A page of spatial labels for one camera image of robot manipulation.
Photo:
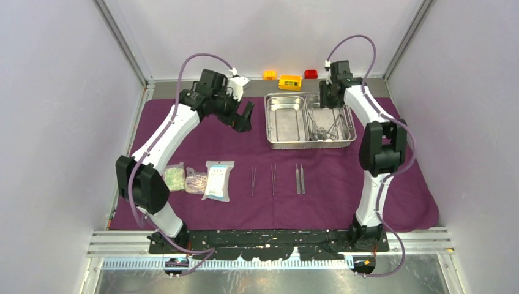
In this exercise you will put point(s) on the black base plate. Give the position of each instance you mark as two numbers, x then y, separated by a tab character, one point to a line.
270	245

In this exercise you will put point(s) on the steel instrument tray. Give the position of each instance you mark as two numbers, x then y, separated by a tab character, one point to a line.
287	122

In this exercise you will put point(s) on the steel surgical forceps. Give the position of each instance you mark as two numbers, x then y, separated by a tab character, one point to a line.
337	129

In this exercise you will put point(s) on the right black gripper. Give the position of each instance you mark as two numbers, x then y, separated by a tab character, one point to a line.
324	101

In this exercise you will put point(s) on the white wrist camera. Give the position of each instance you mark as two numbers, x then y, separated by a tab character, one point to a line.
238	84
327	66

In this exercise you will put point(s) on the white sterile pouch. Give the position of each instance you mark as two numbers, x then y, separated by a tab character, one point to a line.
218	176

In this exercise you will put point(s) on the purple cloth wrap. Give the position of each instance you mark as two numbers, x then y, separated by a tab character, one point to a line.
333	181

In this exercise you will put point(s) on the orange yellow toy block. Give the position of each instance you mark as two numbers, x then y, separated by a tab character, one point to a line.
290	82

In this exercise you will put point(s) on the steel surgical scissors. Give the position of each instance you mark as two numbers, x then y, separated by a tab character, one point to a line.
316	133

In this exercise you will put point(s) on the green packet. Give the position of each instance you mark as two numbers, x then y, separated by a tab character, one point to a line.
174	177

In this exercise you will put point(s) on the small orange block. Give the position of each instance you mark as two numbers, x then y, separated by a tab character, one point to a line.
269	75

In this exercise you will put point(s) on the red block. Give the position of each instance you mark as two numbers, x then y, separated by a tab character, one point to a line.
310	74

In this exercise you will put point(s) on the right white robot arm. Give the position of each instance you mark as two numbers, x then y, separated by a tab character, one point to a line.
382	147

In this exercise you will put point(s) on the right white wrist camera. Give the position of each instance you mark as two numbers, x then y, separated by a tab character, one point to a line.
327	66

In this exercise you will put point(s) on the steel tweezers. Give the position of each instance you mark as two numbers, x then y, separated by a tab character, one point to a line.
253	178
273	176

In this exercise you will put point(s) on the pink clear packet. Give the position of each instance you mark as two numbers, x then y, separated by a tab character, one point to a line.
195	182

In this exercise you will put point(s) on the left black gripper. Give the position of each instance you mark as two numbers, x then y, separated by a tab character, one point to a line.
240	123

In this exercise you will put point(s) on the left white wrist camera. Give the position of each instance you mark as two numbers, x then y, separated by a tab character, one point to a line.
238	84

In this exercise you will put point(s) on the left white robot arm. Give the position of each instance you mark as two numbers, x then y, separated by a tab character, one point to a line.
140	176

